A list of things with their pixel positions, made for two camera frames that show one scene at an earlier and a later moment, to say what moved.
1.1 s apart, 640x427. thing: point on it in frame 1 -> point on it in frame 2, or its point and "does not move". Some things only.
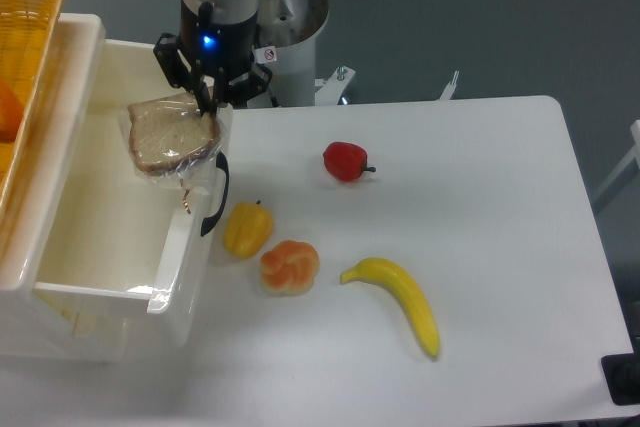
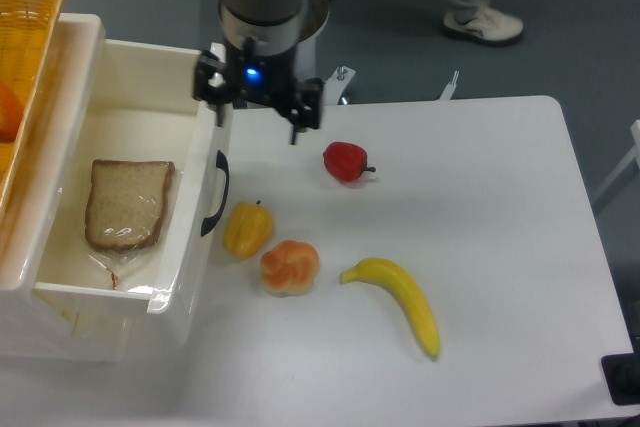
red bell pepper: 345,161 does not move
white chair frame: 633,155 does not move
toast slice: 168,142 -> 127,202
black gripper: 207,49 -> 248,72
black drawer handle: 207,223 does not move
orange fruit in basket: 11,113 does not move
